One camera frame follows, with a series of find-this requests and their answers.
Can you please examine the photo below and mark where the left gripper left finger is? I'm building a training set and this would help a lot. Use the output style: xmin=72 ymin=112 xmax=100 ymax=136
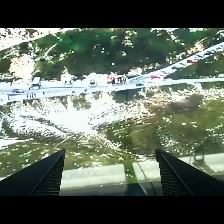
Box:
xmin=0 ymin=149 xmax=67 ymax=197

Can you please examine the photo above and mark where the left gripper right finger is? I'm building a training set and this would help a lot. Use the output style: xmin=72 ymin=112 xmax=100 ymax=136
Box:
xmin=154 ymin=148 xmax=224 ymax=197

